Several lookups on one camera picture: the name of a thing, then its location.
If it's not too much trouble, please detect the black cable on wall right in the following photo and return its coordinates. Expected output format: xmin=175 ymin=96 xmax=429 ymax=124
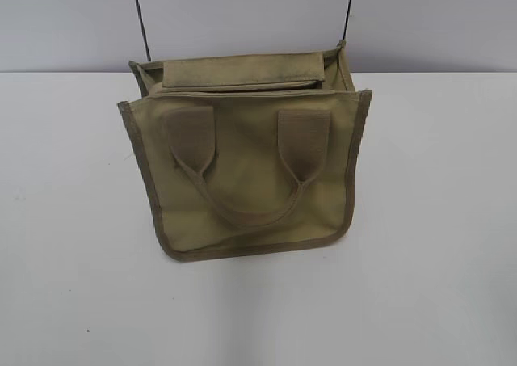
xmin=342 ymin=0 xmax=358 ymax=45

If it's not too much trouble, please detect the black cable on wall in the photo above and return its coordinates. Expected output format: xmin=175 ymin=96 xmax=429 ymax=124
xmin=128 ymin=0 xmax=152 ymax=65
xmin=342 ymin=0 xmax=358 ymax=45

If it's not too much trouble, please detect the black cable on wall left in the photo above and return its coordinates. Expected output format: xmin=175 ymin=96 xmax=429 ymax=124
xmin=128 ymin=0 xmax=152 ymax=65

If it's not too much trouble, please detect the khaki yellow canvas bag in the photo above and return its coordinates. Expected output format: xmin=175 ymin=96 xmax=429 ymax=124
xmin=118 ymin=43 xmax=372 ymax=262

